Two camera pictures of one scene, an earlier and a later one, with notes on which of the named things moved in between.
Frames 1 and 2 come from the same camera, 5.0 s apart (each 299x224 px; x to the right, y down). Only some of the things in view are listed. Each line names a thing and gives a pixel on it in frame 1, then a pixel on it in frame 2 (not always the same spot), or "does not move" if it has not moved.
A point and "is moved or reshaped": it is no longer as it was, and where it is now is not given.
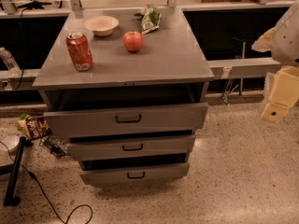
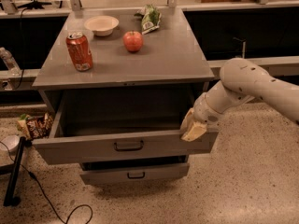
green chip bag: (150, 18) does not move
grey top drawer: (129, 119) is moved or reshaped
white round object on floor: (10, 141) does not move
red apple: (133, 41) does not move
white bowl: (101, 25) does not move
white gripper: (287, 40) to (206, 112)
